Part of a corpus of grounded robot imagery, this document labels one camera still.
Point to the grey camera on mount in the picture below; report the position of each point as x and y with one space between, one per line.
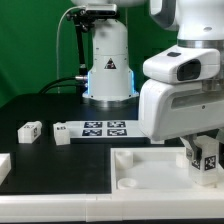
101 9

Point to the white marker base plate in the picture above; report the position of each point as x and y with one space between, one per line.
104 129

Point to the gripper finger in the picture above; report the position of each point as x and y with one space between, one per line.
193 152

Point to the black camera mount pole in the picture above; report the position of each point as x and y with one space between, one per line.
80 43

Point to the white square table top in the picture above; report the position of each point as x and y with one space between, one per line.
159 173

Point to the white front wall rail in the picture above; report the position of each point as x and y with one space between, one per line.
117 207

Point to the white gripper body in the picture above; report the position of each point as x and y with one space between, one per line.
173 101

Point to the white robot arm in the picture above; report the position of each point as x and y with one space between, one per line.
199 23

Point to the white left wall piece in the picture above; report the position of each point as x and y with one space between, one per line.
5 166

